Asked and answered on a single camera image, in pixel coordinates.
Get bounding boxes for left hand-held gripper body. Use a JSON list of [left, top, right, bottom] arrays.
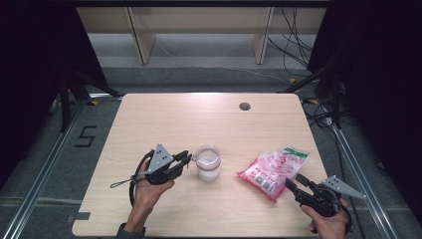
[[140, 143, 178, 186]]

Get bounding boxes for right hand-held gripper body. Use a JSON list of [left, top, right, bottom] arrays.
[[294, 175, 366, 218]]

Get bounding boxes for glass jar with beige lid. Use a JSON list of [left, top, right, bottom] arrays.
[[191, 144, 222, 182]]

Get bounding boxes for pink and white plastic bag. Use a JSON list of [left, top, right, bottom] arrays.
[[236, 146, 311, 203]]

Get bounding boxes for person's right hand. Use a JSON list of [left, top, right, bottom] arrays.
[[300, 198, 348, 239]]

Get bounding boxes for person's left hand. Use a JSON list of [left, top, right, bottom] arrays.
[[132, 161, 176, 214]]

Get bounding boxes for black tripod stand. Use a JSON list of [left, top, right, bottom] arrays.
[[277, 64, 344, 128], [49, 71, 123, 133]]

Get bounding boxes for black tape strip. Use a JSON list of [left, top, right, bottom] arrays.
[[66, 211, 92, 223]]

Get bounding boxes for black curtain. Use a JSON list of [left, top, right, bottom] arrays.
[[0, 0, 107, 187], [308, 0, 422, 217]]

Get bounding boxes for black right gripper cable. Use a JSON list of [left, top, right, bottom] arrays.
[[337, 200, 354, 235]]

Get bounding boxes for grey wrist strap loop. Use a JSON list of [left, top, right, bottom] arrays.
[[109, 177, 138, 189]]

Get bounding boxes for aluminium floor rail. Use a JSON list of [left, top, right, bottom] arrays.
[[0, 96, 91, 239], [326, 119, 399, 239]]

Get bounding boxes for tangled black floor cables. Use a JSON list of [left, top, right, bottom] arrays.
[[302, 96, 336, 128]]

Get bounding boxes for light wooden furniture frame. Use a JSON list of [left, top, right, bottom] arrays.
[[75, 6, 329, 66]]

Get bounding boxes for hanging black cable bundle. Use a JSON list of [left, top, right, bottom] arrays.
[[267, 7, 317, 69]]

